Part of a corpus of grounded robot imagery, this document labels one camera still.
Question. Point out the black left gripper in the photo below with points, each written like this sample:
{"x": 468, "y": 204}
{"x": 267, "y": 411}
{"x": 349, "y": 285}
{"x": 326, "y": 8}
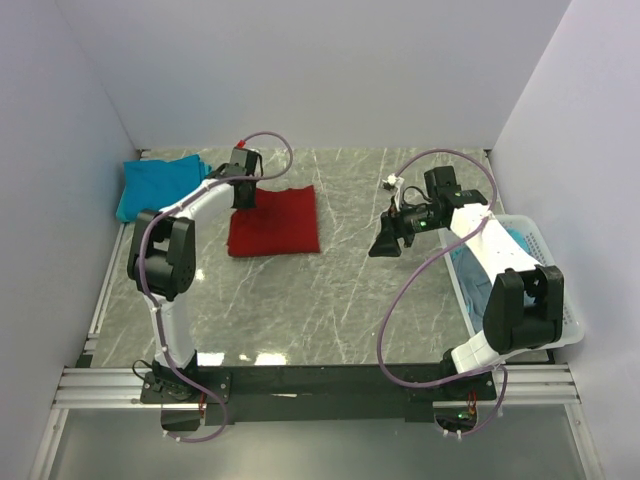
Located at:
{"x": 250, "y": 202}

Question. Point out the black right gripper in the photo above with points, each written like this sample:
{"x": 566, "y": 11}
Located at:
{"x": 393, "y": 222}

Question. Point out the red t shirt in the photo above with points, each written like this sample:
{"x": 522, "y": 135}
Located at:
{"x": 283, "y": 222}

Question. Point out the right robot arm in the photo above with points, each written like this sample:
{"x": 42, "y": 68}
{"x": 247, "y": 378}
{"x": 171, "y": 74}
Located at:
{"x": 525, "y": 307}

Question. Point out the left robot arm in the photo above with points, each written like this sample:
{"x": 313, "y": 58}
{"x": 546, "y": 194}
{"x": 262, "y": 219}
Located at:
{"x": 162, "y": 263}

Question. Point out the folded teal t shirt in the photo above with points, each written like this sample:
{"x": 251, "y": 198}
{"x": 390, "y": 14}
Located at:
{"x": 125, "y": 212}

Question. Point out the grey blue t shirt in basket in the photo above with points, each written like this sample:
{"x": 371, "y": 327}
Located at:
{"x": 474, "y": 284}

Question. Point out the folded blue t shirt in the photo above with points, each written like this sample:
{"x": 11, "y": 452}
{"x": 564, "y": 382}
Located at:
{"x": 160, "y": 185}

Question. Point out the teal t shirt in basket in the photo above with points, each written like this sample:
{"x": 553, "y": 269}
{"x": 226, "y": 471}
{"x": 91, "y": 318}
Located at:
{"x": 519, "y": 239}

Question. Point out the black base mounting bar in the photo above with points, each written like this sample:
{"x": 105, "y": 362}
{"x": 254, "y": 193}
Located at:
{"x": 306, "y": 393}

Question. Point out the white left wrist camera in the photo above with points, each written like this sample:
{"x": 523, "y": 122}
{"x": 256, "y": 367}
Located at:
{"x": 245, "y": 147}

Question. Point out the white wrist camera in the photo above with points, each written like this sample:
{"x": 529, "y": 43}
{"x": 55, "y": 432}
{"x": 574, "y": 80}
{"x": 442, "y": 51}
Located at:
{"x": 395, "y": 185}
{"x": 245, "y": 147}

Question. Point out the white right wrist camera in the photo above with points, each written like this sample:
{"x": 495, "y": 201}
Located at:
{"x": 395, "y": 185}

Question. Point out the aluminium frame rail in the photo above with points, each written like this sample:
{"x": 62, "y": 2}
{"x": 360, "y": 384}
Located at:
{"x": 119, "y": 388}

